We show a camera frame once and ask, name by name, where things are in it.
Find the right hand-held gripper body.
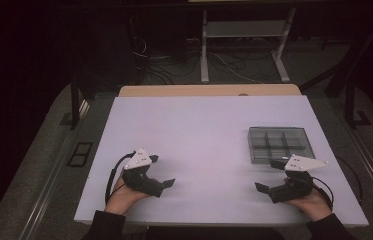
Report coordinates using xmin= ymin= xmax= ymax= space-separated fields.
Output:
xmin=268 ymin=153 xmax=329 ymax=205

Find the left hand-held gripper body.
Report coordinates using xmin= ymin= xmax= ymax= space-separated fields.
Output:
xmin=122 ymin=148 xmax=166 ymax=198

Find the grey transparent compartment box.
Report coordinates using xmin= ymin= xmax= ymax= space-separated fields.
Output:
xmin=247 ymin=126 xmax=316 ymax=165

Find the person's right hand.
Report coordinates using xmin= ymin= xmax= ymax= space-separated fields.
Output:
xmin=283 ymin=178 xmax=334 ymax=223

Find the person's left hand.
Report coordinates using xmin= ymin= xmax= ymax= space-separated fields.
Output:
xmin=104 ymin=175 xmax=152 ymax=216

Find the wooden table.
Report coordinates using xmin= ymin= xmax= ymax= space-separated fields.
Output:
xmin=118 ymin=83 xmax=303 ymax=98

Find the white metal stand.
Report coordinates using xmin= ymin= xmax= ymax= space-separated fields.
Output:
xmin=200 ymin=7 xmax=297 ymax=84

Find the black tripod leg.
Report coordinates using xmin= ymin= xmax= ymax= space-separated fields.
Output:
xmin=325 ymin=9 xmax=373 ymax=99

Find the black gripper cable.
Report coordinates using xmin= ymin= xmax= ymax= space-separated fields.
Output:
xmin=311 ymin=176 xmax=336 ymax=210
xmin=105 ymin=151 xmax=137 ymax=205

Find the aluminium floor rail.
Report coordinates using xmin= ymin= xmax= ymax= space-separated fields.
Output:
xmin=346 ymin=126 xmax=373 ymax=214
xmin=17 ymin=99 xmax=91 ymax=240

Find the black metal stand post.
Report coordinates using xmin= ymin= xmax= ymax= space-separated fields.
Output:
xmin=59 ymin=66 xmax=90 ymax=131
xmin=344 ymin=78 xmax=372 ymax=130

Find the bundle of floor cables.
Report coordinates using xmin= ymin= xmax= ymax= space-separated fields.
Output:
xmin=129 ymin=33 xmax=275 ymax=86

